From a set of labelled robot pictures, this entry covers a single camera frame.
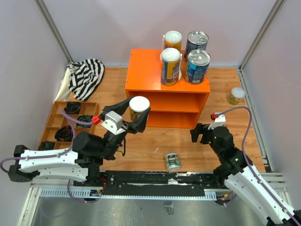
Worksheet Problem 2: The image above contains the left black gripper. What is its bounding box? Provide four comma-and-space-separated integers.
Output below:
99, 97, 151, 161

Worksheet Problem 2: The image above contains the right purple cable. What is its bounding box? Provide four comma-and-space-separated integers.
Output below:
210, 106, 301, 224

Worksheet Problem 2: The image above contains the orange wooden shelf cabinet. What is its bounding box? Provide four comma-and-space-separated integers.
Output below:
125, 49, 210, 129

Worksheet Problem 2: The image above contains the tall colourful can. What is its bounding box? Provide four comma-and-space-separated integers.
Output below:
160, 48, 182, 86

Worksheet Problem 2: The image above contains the wooden compartment tray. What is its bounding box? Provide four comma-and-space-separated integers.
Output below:
38, 101, 99, 151

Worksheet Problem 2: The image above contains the white cloth under stripes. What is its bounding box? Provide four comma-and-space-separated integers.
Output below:
55, 68, 71, 101

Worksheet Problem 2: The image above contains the green white noodle cup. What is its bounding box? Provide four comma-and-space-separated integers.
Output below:
165, 153, 181, 170

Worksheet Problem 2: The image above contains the blue soup can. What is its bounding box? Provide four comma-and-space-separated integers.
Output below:
184, 49, 211, 84

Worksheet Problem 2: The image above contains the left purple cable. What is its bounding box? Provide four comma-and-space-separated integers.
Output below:
0, 108, 102, 204

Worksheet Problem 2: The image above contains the white lid yellow jar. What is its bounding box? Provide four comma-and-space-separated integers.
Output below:
228, 87, 245, 105

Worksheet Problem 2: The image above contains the black white striped cloth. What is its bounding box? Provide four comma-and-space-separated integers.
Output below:
67, 58, 105, 102

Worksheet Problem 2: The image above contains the tall yellow purple can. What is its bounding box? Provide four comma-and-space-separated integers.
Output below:
162, 31, 182, 52

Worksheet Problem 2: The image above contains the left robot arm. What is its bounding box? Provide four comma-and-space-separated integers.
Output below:
5, 97, 151, 186

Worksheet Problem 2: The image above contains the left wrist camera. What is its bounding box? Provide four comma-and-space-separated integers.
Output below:
101, 111, 126, 135

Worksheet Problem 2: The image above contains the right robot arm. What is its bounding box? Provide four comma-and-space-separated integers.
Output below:
190, 123, 301, 226

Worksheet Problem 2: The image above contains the orange noodle cup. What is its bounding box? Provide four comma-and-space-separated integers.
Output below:
129, 96, 150, 121

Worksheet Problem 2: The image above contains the purple cable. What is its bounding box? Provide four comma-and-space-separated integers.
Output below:
0, 108, 102, 204
210, 106, 301, 224

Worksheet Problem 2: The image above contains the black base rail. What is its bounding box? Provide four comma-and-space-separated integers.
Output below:
73, 170, 227, 198

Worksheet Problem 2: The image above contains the dark blue food can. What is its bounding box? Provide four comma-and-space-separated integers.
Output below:
184, 31, 209, 61

